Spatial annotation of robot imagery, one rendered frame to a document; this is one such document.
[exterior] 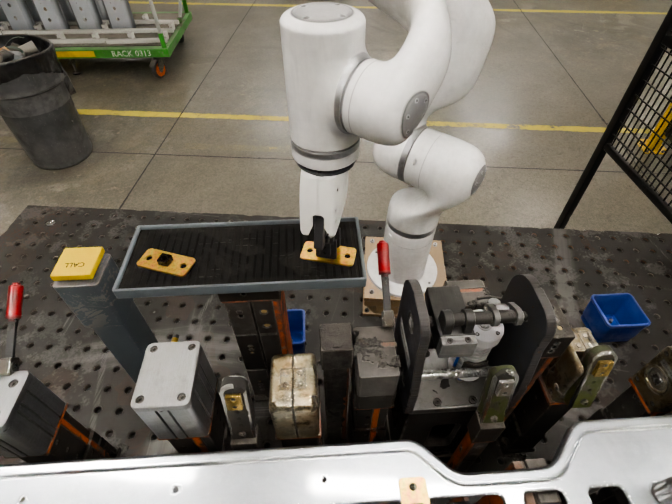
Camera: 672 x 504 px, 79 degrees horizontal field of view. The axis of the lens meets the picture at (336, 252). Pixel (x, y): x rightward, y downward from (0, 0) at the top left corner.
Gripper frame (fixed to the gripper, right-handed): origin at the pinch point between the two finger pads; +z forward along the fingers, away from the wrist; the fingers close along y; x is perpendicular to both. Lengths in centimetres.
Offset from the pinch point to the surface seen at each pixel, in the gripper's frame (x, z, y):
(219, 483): -8.8, 18.6, 30.9
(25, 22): -343, 83, -292
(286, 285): -4.6, 2.7, 7.4
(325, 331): 1.7, 8.9, 10.1
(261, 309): -10.5, 12.9, 5.6
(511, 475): 30.7, 18.4, 21.7
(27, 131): -222, 89, -140
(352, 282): 4.7, 2.7, 4.9
